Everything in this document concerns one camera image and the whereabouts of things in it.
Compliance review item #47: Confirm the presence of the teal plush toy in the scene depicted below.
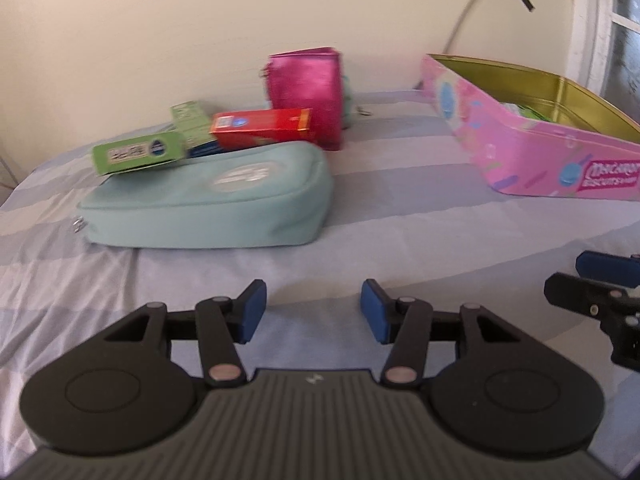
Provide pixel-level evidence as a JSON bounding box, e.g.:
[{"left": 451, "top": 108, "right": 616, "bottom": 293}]
[{"left": 341, "top": 75, "right": 357, "bottom": 131}]

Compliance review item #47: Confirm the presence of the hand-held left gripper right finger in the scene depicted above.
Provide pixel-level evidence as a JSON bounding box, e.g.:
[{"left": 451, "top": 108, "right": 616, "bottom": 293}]
[{"left": 361, "top": 279, "right": 526, "bottom": 388}]

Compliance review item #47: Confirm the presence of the light green box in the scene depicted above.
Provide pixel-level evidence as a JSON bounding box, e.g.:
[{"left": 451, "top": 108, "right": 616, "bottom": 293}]
[{"left": 170, "top": 100, "right": 218, "bottom": 157}]

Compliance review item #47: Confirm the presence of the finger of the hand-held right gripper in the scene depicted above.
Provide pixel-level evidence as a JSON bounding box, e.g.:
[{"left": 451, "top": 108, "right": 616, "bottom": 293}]
[
  {"left": 575, "top": 250, "right": 640, "bottom": 277},
  {"left": 544, "top": 272, "right": 640, "bottom": 367}
]

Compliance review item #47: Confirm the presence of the grey cable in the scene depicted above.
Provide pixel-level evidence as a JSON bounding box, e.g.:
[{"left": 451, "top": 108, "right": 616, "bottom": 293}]
[{"left": 442, "top": 0, "right": 488, "bottom": 58}]

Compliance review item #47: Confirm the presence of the green packet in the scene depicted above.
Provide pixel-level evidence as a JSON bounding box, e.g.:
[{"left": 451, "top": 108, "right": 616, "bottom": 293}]
[{"left": 502, "top": 101, "right": 553, "bottom": 123}]

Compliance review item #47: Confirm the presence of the magenta glitter pouch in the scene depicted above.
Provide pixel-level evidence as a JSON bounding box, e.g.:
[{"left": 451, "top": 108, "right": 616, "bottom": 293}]
[{"left": 260, "top": 47, "right": 346, "bottom": 151}]

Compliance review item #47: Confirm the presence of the teal zipper pouch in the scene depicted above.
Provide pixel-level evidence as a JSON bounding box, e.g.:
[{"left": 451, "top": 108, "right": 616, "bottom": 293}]
[{"left": 76, "top": 140, "right": 335, "bottom": 250}]

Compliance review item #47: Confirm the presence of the red box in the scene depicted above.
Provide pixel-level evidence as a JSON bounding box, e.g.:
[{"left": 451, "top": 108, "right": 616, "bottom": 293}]
[{"left": 209, "top": 108, "right": 317, "bottom": 152}]

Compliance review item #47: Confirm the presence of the white window frame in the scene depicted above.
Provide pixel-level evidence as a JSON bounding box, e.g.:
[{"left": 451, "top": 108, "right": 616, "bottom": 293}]
[{"left": 567, "top": 0, "right": 640, "bottom": 131}]

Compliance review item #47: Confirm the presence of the green barcode box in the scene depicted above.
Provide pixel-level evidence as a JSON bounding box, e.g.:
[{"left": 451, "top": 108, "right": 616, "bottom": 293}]
[{"left": 91, "top": 131, "right": 187, "bottom": 177}]

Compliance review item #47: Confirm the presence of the pink biscuit tin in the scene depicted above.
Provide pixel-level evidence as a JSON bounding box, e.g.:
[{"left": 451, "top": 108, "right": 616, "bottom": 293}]
[{"left": 419, "top": 53, "right": 640, "bottom": 202}]

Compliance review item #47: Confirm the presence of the patterned window glass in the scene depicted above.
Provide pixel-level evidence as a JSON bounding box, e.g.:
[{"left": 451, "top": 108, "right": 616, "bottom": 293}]
[{"left": 612, "top": 0, "right": 640, "bottom": 128}]

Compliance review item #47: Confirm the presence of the striped bed sheet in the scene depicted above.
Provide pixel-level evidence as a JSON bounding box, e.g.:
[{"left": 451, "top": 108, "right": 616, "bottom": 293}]
[{"left": 0, "top": 87, "right": 640, "bottom": 480}]

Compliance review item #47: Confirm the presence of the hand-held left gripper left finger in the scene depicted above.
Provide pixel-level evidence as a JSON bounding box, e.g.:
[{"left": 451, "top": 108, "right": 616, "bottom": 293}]
[{"left": 102, "top": 279, "right": 268, "bottom": 388}]

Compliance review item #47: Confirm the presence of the dark blue box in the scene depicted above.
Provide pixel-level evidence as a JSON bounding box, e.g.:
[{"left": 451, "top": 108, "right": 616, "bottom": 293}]
[{"left": 187, "top": 141, "right": 226, "bottom": 158}]

